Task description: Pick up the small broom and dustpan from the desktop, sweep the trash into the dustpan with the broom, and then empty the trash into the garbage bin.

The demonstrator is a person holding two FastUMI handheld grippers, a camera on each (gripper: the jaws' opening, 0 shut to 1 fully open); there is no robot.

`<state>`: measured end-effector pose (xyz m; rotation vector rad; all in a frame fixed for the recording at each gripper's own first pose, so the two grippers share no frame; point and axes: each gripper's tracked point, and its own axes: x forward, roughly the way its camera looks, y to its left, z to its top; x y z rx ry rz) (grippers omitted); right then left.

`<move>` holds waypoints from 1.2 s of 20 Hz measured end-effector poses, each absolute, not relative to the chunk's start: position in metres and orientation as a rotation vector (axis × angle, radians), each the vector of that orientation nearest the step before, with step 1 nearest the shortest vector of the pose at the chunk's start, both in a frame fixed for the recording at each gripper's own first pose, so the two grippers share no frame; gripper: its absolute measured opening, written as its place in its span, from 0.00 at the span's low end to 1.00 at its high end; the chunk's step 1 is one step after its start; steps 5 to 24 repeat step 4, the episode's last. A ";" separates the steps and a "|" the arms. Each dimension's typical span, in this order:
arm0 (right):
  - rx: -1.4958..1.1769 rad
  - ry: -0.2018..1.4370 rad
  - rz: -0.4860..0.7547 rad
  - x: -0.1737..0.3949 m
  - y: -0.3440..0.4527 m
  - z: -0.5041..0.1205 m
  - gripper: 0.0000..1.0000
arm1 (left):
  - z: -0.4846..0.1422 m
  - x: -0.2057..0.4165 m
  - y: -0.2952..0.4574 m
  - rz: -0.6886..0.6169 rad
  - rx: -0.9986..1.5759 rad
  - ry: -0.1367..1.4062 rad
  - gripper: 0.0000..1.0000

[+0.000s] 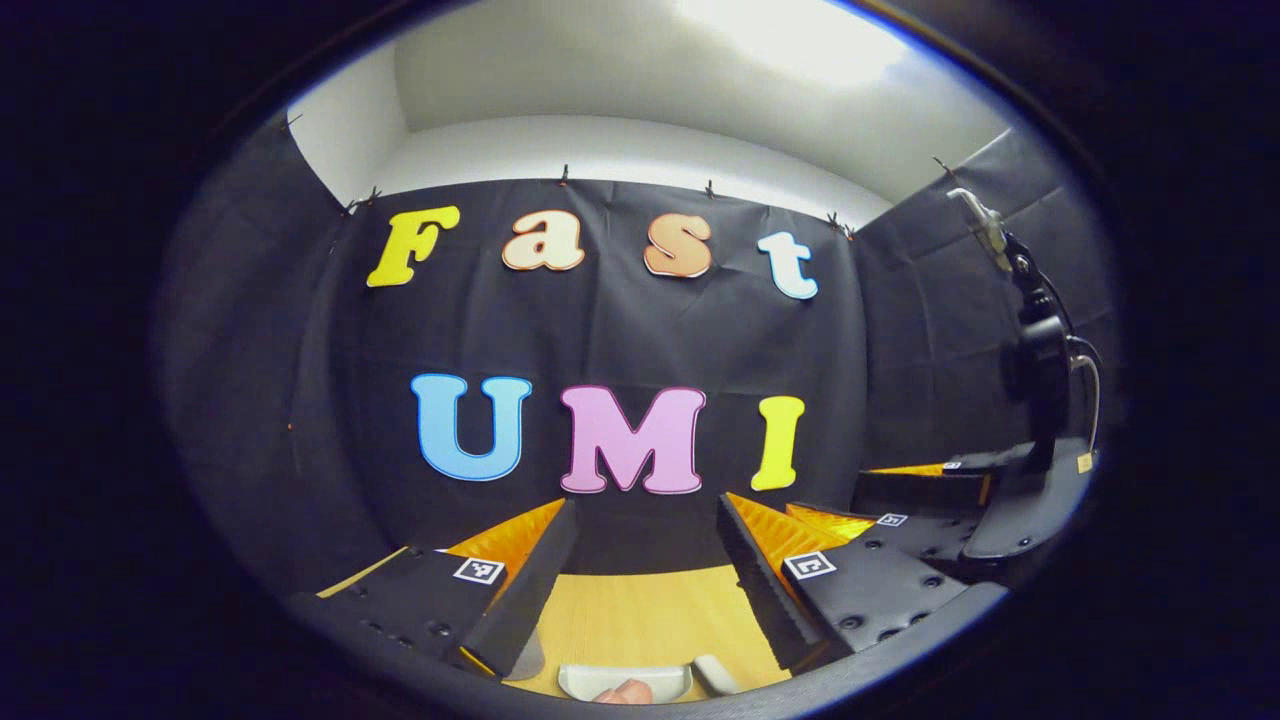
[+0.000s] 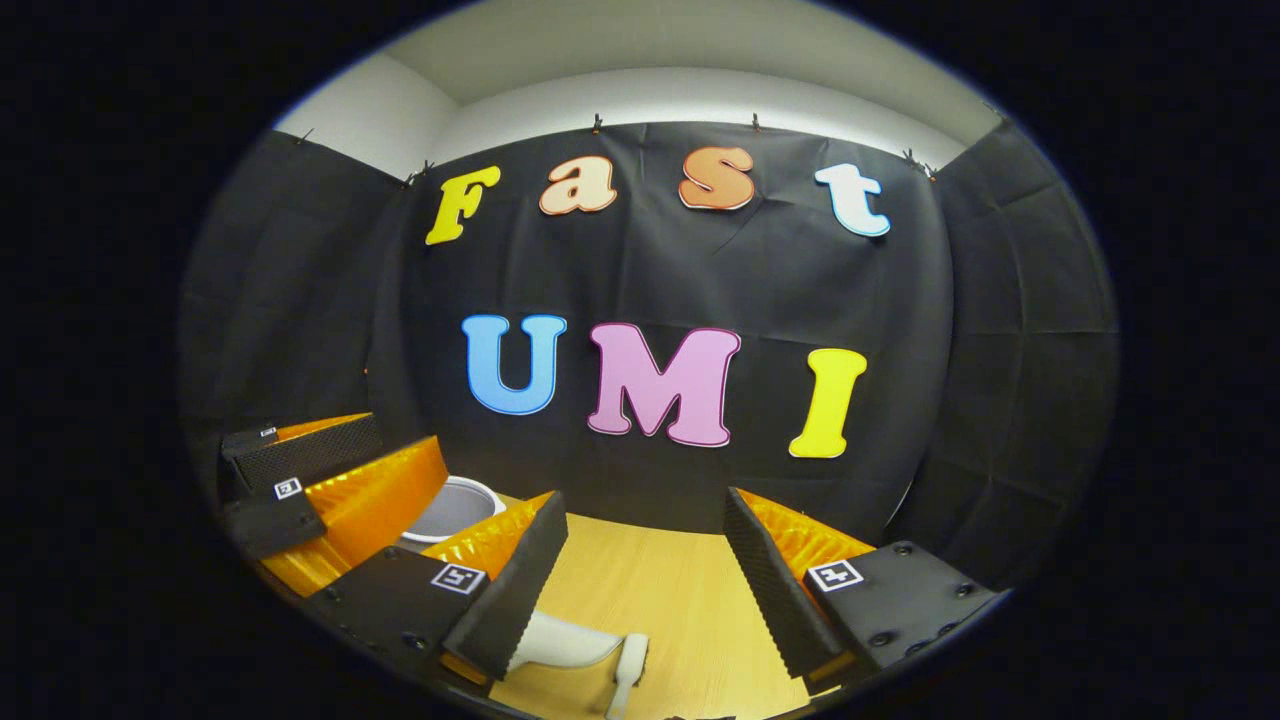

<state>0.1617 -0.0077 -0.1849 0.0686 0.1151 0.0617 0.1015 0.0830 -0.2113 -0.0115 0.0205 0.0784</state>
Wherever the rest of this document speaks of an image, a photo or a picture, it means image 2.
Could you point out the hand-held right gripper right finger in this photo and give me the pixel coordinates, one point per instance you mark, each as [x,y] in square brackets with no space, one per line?
[765,590]

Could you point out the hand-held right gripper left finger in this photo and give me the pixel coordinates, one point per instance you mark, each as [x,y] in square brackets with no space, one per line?
[525,590]

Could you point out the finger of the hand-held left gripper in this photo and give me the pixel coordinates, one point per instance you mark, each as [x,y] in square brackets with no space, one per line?
[310,450]
[270,525]

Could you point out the white dustpan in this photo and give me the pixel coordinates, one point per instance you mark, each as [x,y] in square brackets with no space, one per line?
[560,640]

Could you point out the white garbage bin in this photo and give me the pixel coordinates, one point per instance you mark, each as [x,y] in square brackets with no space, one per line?
[455,512]

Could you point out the wooden desktop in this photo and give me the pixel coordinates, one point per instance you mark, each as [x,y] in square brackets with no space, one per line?
[680,600]

